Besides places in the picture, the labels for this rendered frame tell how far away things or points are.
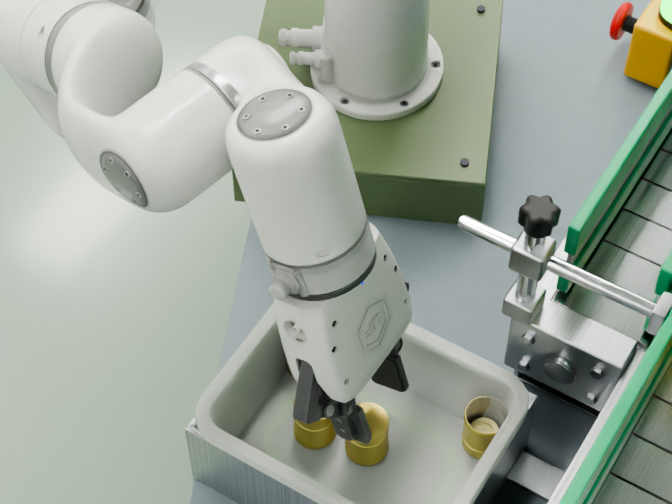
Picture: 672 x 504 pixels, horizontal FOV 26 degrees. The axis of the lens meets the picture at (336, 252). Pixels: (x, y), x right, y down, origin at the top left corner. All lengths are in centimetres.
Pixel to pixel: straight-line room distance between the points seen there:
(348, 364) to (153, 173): 20
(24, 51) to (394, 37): 33
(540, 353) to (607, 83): 42
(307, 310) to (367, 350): 8
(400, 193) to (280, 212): 40
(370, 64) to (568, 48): 28
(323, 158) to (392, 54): 40
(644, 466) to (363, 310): 23
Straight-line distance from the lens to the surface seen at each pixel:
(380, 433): 115
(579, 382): 116
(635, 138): 116
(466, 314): 130
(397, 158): 132
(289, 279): 98
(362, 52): 130
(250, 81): 97
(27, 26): 116
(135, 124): 96
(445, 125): 135
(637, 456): 109
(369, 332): 104
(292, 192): 92
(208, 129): 96
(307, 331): 100
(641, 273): 118
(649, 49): 146
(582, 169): 141
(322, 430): 117
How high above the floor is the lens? 181
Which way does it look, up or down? 53 degrees down
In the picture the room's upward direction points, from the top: straight up
